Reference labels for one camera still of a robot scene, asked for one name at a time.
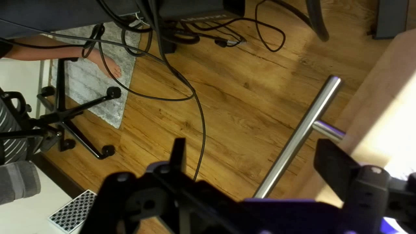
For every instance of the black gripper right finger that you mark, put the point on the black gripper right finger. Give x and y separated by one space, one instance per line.
368 195

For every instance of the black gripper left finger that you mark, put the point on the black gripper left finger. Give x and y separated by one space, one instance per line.
138 203

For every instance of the dotted white panel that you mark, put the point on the dotted white panel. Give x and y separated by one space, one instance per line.
72 211

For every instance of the black office chair base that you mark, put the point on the black office chair base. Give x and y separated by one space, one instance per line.
73 112

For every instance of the grey rug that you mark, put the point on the grey rug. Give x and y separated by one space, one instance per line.
108 86

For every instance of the grey striped cloth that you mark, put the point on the grey striped cloth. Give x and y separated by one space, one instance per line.
14 182

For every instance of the bare person foot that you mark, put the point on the bare person foot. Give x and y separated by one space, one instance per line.
47 52

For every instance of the dark box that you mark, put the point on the dark box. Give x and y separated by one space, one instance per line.
391 17

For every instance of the black curved chair leg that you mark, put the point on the black curved chair leg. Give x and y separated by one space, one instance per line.
319 20

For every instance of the dark desk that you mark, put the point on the dark desk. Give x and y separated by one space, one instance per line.
65 13

